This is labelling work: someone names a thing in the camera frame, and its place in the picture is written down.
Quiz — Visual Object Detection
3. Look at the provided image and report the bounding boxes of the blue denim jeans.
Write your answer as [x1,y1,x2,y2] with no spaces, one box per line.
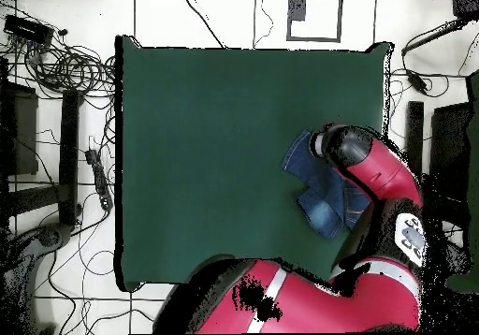
[280,128,372,240]

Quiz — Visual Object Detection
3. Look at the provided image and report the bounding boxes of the dark green table cloth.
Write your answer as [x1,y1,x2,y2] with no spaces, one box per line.
[113,35,394,293]

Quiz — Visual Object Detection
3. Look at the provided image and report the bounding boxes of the black power strip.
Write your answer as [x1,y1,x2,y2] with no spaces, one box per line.
[84,148,114,211]

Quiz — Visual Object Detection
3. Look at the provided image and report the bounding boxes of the grey floor socket plate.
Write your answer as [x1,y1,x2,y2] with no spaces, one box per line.
[288,0,308,22]

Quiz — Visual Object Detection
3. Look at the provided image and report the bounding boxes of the black power adapter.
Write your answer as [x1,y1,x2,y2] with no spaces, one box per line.
[405,68,429,94]

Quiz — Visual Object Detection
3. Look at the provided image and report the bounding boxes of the grey stand leg round foot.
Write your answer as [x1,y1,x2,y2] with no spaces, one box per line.
[3,222,74,332]

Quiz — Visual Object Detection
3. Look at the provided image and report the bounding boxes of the black hub box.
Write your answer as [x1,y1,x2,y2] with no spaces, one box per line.
[2,13,56,47]

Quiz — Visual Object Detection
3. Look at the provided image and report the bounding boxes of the long black floor cable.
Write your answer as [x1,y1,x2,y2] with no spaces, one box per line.
[182,0,228,50]

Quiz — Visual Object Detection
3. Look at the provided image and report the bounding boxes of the coiled black cable bundle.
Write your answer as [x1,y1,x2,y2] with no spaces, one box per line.
[22,42,117,100]

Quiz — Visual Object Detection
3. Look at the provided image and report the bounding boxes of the thick black cable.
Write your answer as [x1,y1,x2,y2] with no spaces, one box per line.
[400,18,469,57]

